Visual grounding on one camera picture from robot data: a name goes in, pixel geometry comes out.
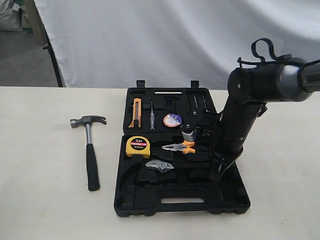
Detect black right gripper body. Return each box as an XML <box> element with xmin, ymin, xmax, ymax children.
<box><xmin>209</xmin><ymin>99</ymin><xmax>263</xmax><ymax>182</ymax></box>

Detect electrical tape roll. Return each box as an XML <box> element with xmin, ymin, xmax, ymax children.
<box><xmin>163</xmin><ymin>113</ymin><xmax>183</xmax><ymax>128</ymax></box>

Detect adjustable wrench black handle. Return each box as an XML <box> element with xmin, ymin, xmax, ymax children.
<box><xmin>145</xmin><ymin>159</ymin><xmax>174</xmax><ymax>174</ymax></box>

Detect yellow tape measure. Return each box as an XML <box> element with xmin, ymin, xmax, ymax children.
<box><xmin>125</xmin><ymin>136</ymin><xmax>151</xmax><ymax>159</ymax></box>

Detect steel claw hammer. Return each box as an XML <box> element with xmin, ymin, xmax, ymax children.
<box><xmin>70</xmin><ymin>115</ymin><xmax>107</xmax><ymax>192</ymax></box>

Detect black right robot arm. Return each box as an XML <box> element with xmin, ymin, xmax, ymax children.
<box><xmin>209</xmin><ymin>57</ymin><xmax>320</xmax><ymax>182</ymax></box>

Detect black plastic tool case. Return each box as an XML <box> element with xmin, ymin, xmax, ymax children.
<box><xmin>114</xmin><ymin>80</ymin><xmax>251</xmax><ymax>217</ymax></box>

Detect small yellow black screwdriver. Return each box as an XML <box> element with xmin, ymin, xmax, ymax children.
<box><xmin>202</xmin><ymin>95</ymin><xmax>210</xmax><ymax>112</ymax></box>

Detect large yellow black screwdriver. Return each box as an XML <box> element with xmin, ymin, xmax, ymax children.
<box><xmin>188</xmin><ymin>94</ymin><xmax>199</xmax><ymax>115</ymax></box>

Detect clear voltage tester screwdriver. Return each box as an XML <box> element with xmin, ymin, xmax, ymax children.
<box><xmin>149</xmin><ymin>100</ymin><xmax>155</xmax><ymax>130</ymax></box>

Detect orange utility knife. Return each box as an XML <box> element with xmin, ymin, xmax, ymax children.
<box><xmin>128</xmin><ymin>98</ymin><xmax>142</xmax><ymax>128</ymax></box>

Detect white backdrop cloth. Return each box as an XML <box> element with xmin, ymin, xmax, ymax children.
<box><xmin>35</xmin><ymin>0</ymin><xmax>320</xmax><ymax>90</ymax></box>

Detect black backdrop stand pole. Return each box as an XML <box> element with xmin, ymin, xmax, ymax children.
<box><xmin>42</xmin><ymin>30</ymin><xmax>64</xmax><ymax>88</ymax></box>

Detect green white bag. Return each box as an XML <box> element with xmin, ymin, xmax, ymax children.
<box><xmin>20</xmin><ymin>4</ymin><xmax>33</xmax><ymax>33</ymax></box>

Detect grey sack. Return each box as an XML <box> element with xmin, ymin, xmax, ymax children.
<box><xmin>0</xmin><ymin>0</ymin><xmax>22</xmax><ymax>32</ymax></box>

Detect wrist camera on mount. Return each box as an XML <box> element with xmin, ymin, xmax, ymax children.
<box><xmin>181</xmin><ymin>110</ymin><xmax>221</xmax><ymax>143</ymax></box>

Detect orange handled pliers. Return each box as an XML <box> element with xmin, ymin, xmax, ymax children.
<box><xmin>161</xmin><ymin>140</ymin><xmax>196</xmax><ymax>155</ymax></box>

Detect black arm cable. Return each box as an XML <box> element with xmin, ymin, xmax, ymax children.
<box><xmin>236</xmin><ymin>37</ymin><xmax>295</xmax><ymax>70</ymax></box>

